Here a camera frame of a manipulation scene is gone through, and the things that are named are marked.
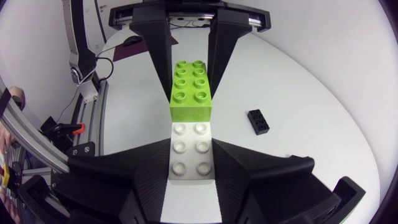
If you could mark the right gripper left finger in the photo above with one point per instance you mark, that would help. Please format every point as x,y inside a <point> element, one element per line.
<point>124,186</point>

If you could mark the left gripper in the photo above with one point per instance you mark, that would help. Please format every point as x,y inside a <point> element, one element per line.
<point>189,7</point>

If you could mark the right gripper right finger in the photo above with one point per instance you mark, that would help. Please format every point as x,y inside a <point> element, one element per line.
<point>258,189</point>

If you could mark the green toy brick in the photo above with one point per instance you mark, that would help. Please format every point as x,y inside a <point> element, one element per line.
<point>190,110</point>

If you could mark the white toy brick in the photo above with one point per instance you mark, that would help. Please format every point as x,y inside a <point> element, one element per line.
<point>191,155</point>

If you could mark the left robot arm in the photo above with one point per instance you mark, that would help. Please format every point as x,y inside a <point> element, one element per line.
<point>81,46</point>

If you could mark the black computer mouse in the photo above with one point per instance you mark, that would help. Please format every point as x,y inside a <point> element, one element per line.
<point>132,40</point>

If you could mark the dark mat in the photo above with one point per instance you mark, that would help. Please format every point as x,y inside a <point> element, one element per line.
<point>130,51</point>

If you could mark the black toy brick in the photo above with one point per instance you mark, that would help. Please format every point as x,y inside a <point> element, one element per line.
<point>258,122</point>

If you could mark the person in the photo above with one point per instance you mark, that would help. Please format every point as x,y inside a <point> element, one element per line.
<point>14,93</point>

